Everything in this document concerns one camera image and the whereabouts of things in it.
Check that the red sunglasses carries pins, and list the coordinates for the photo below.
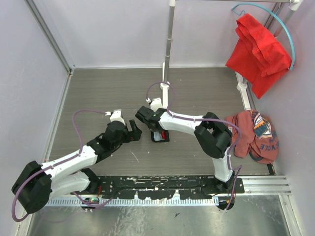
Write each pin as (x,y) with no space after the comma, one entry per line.
(163,135)

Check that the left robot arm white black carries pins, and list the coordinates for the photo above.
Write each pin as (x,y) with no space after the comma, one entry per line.
(38,183)

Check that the faded red printed t-shirt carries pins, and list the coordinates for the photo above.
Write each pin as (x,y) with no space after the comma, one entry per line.
(258,138)

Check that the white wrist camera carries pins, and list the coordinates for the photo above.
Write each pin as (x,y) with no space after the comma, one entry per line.
(155,104)
(116,115)

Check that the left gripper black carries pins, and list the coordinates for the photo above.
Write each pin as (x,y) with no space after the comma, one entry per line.
(134,135)

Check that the teal clothes hanger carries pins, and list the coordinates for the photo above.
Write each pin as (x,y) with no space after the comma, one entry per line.
(280,22)

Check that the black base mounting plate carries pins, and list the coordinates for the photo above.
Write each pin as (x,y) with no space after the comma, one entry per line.
(157,186)

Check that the aluminium frame rail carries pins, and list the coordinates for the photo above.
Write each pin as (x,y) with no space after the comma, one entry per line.
(49,35)

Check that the silver right rack pole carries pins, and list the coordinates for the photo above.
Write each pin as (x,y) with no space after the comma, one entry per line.
(284,11)

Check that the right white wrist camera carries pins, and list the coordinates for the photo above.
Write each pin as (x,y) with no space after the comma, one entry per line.
(155,104)

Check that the white rack foot right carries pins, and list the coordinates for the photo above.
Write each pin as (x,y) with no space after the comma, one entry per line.
(242,88)

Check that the red cloth on hanger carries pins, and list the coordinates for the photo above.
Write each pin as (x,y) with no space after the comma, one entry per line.
(258,55)

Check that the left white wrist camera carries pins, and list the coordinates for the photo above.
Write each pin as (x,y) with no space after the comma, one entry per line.
(116,115)

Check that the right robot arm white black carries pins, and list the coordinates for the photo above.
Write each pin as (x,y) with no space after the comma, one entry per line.
(212,134)

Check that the silver garment rack pole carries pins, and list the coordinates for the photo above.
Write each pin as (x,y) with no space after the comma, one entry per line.
(169,40)

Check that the light blue cleaning cloth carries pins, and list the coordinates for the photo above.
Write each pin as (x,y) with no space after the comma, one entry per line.
(157,136)

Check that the black sunglasses case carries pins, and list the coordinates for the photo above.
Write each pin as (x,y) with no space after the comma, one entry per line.
(161,141)

